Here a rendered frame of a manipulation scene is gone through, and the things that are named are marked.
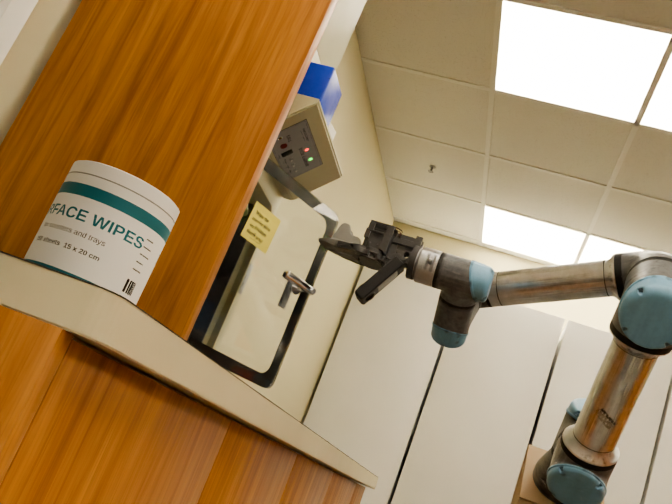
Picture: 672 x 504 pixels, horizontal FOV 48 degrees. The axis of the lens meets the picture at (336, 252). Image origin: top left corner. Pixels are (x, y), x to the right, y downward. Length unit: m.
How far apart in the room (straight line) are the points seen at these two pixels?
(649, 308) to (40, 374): 1.06
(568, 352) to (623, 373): 2.97
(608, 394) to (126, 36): 1.15
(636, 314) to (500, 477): 2.99
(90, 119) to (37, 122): 0.11
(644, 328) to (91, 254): 0.97
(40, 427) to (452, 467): 3.79
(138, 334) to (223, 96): 0.81
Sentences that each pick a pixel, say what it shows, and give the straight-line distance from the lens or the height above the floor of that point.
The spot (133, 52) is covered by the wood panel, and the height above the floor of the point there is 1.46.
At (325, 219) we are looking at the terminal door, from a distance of 1.59.
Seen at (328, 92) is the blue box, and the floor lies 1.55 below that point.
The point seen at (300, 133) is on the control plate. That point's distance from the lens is 1.50.
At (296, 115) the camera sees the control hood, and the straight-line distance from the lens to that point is 1.45.
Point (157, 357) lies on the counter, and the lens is 0.69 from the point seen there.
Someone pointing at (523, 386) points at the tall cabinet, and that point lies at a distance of 4.40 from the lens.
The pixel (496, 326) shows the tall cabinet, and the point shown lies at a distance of 4.47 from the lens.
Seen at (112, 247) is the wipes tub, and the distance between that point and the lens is 0.82.
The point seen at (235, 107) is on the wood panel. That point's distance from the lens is 1.38.
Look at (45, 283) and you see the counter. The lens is 0.63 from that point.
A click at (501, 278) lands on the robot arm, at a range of 1.63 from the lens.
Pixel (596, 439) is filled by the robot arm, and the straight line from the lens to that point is 1.59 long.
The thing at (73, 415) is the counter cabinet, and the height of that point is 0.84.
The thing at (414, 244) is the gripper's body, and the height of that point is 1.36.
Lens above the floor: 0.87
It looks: 16 degrees up
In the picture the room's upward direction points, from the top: 22 degrees clockwise
